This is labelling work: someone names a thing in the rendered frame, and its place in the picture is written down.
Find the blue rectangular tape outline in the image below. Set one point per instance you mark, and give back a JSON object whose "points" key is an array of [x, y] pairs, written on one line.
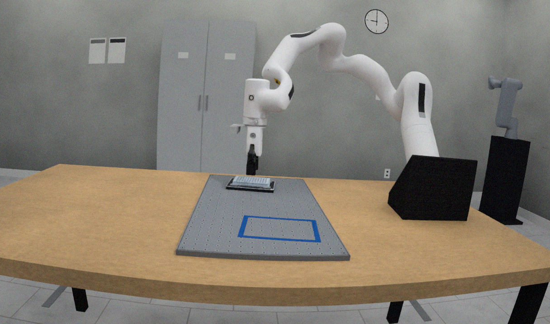
{"points": [[314, 225]]}

